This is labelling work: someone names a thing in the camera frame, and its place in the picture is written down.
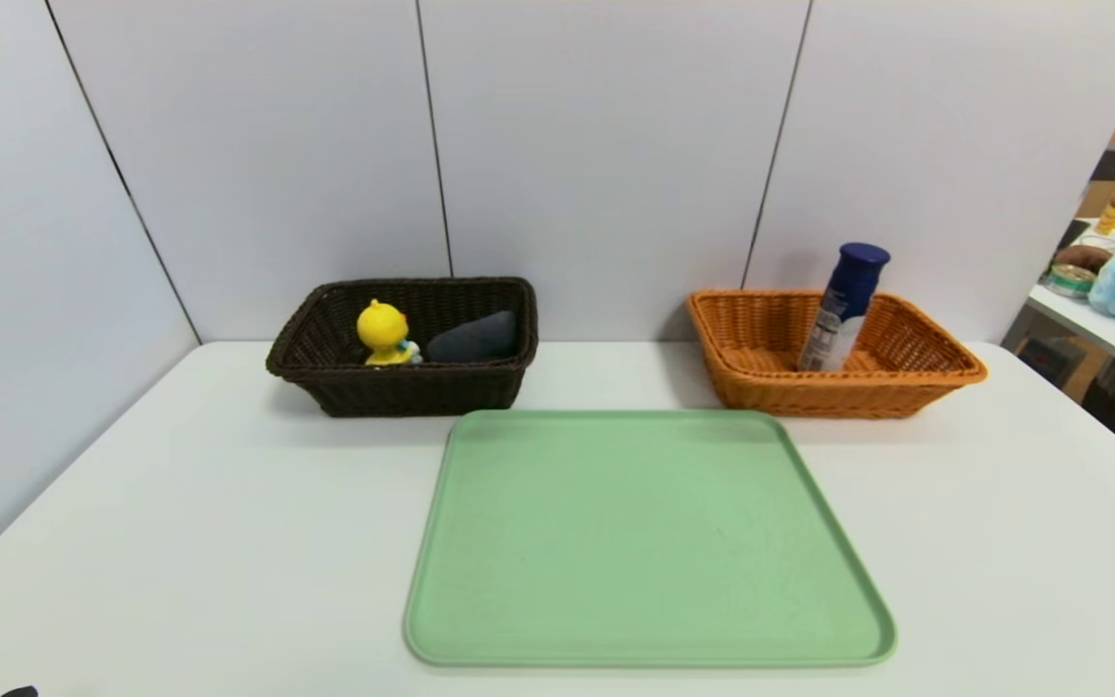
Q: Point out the dark brown wicker basket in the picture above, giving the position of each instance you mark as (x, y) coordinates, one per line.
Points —
(422, 387)

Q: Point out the yellow duck toy car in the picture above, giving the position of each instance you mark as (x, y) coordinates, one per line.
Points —
(381, 331)

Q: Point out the dark grey towel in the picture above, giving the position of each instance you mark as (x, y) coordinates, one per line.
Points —
(475, 339)

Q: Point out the small round tin can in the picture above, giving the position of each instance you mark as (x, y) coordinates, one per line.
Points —
(1070, 281)

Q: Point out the light green plastic tray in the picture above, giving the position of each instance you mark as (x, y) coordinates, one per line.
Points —
(635, 561)

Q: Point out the orange wicker basket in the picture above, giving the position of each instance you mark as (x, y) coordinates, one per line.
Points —
(906, 387)

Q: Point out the blue capped white bottle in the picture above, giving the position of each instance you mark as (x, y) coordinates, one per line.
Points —
(843, 305)

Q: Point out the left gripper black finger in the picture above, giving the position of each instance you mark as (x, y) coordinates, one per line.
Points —
(21, 692)

